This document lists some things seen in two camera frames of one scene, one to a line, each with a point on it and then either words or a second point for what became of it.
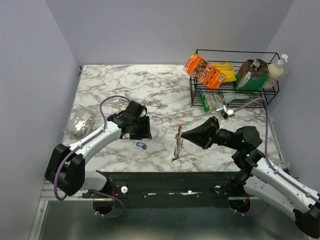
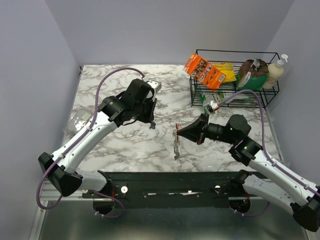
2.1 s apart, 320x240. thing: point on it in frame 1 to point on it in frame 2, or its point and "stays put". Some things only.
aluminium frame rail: (48, 193) stays put
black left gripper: (145, 132) to (150, 117)
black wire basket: (225, 78) stays put
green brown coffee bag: (252, 75) stays put
